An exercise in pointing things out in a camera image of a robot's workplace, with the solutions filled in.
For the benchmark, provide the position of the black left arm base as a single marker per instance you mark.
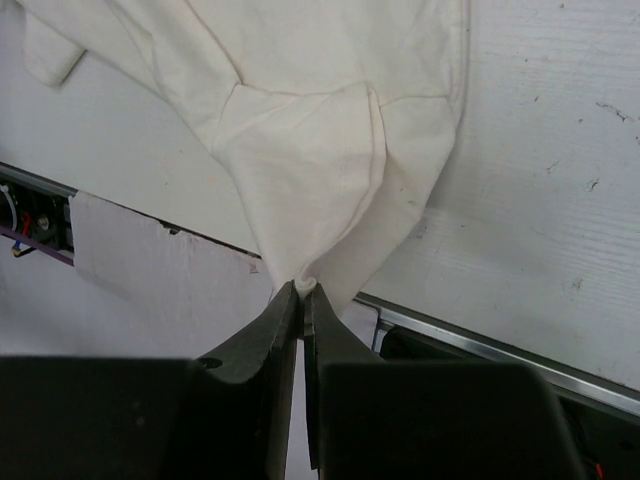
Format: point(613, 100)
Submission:
point(35, 215)

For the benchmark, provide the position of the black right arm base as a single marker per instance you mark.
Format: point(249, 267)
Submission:
point(602, 419)

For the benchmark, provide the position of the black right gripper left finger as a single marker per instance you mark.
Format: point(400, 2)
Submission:
point(224, 415)

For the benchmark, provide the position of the white t shirt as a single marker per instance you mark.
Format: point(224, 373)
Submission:
point(333, 118)

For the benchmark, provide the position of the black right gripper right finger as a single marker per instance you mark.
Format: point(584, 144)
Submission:
point(369, 418)

